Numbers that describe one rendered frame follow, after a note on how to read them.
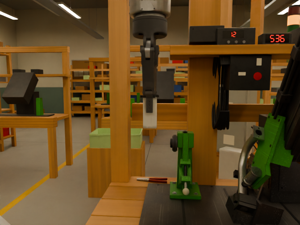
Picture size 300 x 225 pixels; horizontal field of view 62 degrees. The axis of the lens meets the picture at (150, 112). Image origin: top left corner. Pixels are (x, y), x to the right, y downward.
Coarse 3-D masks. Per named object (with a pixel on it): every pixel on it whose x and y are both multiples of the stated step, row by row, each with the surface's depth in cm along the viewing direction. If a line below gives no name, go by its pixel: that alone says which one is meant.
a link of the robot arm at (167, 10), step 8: (136, 0) 50; (144, 0) 50; (152, 0) 49; (160, 0) 50; (168, 0) 51; (136, 8) 50; (144, 8) 50; (152, 8) 50; (160, 8) 50; (168, 8) 51; (136, 16) 52; (160, 16) 52; (168, 16) 54
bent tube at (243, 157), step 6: (258, 126) 93; (258, 132) 93; (252, 138) 93; (258, 138) 89; (246, 144) 97; (252, 144) 95; (246, 150) 98; (240, 156) 99; (246, 156) 98; (240, 162) 98; (246, 162) 98; (240, 168) 96; (240, 174) 95; (240, 180) 93; (240, 186) 91; (240, 192) 90; (246, 192) 90
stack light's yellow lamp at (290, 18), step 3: (294, 15) 114; (297, 15) 114; (288, 18) 116; (291, 18) 115; (294, 18) 114; (297, 18) 114; (288, 21) 116; (291, 21) 115; (294, 21) 114; (297, 21) 114; (288, 24) 116; (291, 24) 115; (294, 24) 114; (297, 24) 114
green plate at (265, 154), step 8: (272, 120) 87; (280, 120) 82; (264, 128) 92; (272, 128) 86; (280, 128) 81; (264, 136) 90; (272, 136) 84; (280, 136) 83; (264, 144) 88; (272, 144) 82; (280, 144) 83; (256, 152) 93; (264, 152) 87; (272, 152) 82; (280, 152) 83; (288, 152) 83; (256, 160) 91; (264, 160) 85; (272, 160) 84; (280, 160) 84; (288, 160) 84
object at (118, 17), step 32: (128, 0) 122; (192, 0) 115; (128, 32) 123; (128, 64) 124; (192, 64) 118; (128, 96) 124; (192, 96) 120; (128, 128) 125; (192, 128) 121; (128, 160) 126; (192, 160) 123
